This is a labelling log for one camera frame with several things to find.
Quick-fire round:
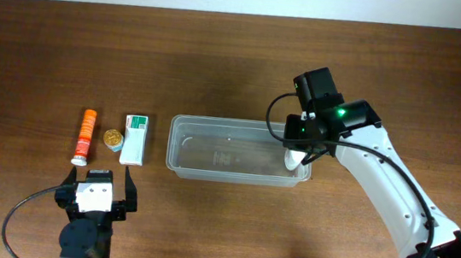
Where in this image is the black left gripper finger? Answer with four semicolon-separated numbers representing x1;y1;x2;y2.
61;167;77;188
124;166;137;213

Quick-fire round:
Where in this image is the white squeeze bottle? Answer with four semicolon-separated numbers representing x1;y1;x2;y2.
284;149;306;171

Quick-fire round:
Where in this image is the white green medicine box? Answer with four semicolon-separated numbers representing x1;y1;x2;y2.
119;114;149;166

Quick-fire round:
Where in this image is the orange tablet tube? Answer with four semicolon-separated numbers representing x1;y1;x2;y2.
71;109;97;167

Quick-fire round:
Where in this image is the gold lidded small jar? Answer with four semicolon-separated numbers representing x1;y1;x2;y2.
103;129;124;152

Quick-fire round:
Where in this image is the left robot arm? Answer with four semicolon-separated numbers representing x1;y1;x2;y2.
54;169;126;258

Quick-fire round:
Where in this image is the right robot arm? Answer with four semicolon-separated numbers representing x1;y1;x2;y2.
166;67;461;258

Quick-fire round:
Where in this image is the clear plastic container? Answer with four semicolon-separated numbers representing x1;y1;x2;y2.
166;114;312;187

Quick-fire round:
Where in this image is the left black cable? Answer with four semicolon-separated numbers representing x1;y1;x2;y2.
0;180;63;258

